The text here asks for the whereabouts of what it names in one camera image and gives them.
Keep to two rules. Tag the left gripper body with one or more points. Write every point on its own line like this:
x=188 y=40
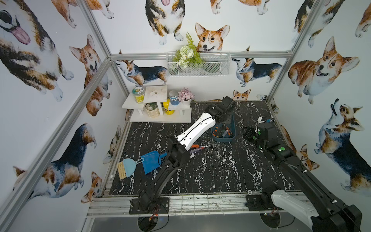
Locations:
x=220 y=124

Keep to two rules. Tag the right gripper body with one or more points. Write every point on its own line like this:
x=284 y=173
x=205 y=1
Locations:
x=249 y=133

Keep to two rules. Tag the clear handle screwdriver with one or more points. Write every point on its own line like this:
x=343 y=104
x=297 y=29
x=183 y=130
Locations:
x=224 y=135

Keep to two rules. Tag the red purple clear screwdriver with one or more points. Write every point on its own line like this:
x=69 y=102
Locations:
x=197 y=149

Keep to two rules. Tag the orange short screwdriver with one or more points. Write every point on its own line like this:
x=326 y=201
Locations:
x=198 y=146

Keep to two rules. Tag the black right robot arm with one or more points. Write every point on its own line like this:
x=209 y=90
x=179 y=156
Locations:
x=326 y=212

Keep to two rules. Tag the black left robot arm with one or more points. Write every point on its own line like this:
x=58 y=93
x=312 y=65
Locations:
x=178 y=149

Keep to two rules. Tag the teal plastic storage box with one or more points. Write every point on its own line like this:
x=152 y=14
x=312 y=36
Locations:
x=230 y=123

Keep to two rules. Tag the pink flowers white pot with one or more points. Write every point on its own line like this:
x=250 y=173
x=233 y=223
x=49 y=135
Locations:
x=185 y=96

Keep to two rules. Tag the blue white can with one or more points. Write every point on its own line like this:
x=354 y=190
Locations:
x=174 y=97

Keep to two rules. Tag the yellow can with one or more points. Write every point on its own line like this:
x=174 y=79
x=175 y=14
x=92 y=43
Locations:
x=166 y=105

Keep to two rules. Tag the white tiered shelf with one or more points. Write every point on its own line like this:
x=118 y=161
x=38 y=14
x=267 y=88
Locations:
x=158 y=94

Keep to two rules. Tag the artificial green white flowers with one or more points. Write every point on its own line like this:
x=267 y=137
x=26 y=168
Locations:
x=187 y=54

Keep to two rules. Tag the cream bumpy cup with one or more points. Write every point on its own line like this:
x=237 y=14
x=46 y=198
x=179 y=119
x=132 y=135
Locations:
x=152 y=109

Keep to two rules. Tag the green lid yellow jar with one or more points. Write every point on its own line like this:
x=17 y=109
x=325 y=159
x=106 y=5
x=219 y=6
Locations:
x=139 y=94

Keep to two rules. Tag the blue dustpan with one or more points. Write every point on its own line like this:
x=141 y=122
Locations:
x=152 y=161

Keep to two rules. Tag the blue hand brush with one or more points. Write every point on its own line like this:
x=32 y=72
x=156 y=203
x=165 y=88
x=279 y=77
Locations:
x=126 y=168

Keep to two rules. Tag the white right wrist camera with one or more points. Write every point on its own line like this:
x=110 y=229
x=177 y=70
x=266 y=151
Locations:
x=263 y=119

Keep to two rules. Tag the white wire wall basket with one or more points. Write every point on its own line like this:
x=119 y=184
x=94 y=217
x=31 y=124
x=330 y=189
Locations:
x=213 y=64

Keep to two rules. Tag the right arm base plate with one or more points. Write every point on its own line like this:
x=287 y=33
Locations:
x=259 y=202

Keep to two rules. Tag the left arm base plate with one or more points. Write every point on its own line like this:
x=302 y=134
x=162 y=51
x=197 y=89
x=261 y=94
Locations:
x=159 y=206

